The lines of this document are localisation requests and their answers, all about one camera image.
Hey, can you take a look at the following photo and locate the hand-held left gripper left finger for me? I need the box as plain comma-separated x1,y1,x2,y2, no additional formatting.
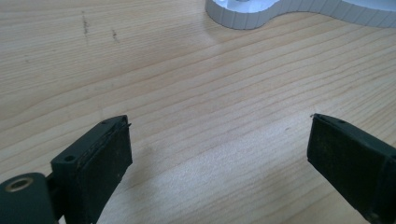
50,114,134,224

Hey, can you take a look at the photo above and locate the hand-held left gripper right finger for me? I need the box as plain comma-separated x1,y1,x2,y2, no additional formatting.
306,113,396,224

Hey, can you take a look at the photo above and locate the white holder with post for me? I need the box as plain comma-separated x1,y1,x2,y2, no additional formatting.
204,0,396,31

